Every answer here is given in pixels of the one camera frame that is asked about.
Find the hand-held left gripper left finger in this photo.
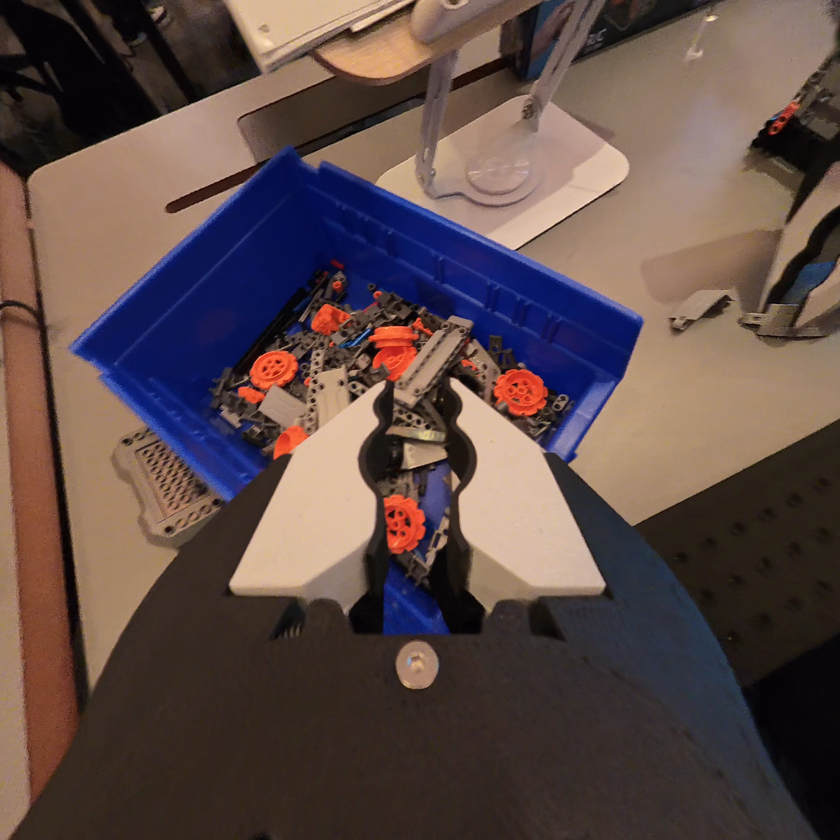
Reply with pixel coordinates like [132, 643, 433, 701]
[228, 381, 395, 634]

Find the grey orange toy brick model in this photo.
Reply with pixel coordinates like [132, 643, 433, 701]
[748, 49, 840, 175]

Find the blue plastic storage bin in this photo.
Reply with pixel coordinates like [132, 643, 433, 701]
[69, 146, 645, 636]

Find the pile of toy brick parts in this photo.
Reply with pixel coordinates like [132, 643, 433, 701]
[209, 258, 577, 585]

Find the black thin cable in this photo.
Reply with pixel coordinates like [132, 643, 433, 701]
[0, 298, 48, 332]

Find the wooden backing board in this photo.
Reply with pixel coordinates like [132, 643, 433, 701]
[308, 0, 546, 86]

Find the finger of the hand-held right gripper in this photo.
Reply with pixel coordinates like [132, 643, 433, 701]
[753, 261, 840, 339]
[756, 185, 840, 317]

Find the paper instruction booklet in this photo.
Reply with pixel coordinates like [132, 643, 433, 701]
[223, 0, 421, 74]

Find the grey perforated toy brick block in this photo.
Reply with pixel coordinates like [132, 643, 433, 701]
[112, 425, 227, 549]

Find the white metal board stand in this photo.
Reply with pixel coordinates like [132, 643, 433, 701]
[374, 0, 632, 252]

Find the blue toy kit box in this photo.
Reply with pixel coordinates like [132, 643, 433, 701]
[502, 0, 723, 81]

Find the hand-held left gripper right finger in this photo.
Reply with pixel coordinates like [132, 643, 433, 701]
[436, 379, 608, 634]

